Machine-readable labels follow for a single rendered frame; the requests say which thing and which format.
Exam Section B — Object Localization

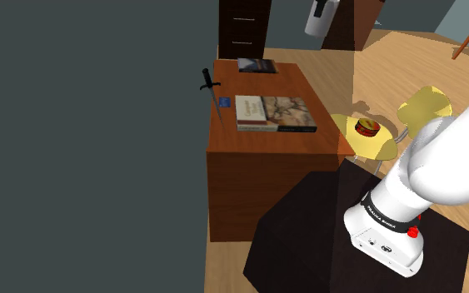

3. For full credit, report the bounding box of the brown wooden desk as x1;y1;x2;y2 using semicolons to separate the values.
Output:
206;58;357;243

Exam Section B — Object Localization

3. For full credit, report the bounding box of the large thick book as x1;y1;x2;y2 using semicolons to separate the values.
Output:
234;94;318;134

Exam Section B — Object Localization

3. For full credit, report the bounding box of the black dagger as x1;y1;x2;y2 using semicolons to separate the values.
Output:
199;67;225;127

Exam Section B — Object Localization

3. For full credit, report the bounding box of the dark thin book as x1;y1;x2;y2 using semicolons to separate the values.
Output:
237;57;280;74

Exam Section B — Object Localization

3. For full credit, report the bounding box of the dark robot stand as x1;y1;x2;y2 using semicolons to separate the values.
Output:
242;157;469;293

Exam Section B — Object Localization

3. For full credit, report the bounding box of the dark brown drawer cabinet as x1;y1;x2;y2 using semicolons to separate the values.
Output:
217;0;273;61

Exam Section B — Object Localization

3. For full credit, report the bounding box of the red round tin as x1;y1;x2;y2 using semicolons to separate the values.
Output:
354;117;382;138

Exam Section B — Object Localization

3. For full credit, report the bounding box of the yellow chair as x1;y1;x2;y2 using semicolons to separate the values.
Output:
330;85;453;176

